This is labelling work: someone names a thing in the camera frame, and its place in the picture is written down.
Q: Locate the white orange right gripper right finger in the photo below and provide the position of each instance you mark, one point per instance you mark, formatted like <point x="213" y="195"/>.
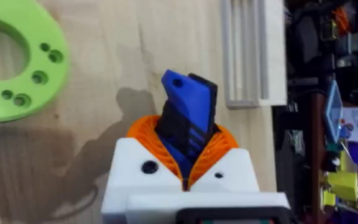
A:
<point x="232" y="174"/>

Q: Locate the white orange right gripper left finger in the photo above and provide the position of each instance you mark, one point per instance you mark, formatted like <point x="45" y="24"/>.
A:
<point x="132" y="168"/>

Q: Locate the blue ribbed wedge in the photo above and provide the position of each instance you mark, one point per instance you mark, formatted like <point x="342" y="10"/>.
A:
<point x="190" y="99"/>

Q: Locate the heap of tools and parts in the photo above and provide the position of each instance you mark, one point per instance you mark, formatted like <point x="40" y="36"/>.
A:
<point x="337" y="130"/>

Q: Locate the white slatted tray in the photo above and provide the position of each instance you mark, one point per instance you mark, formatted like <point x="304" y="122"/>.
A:
<point x="275" y="62"/>

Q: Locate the green disc with holes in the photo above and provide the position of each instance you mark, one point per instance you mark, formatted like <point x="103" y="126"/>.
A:
<point x="57" y="31"/>

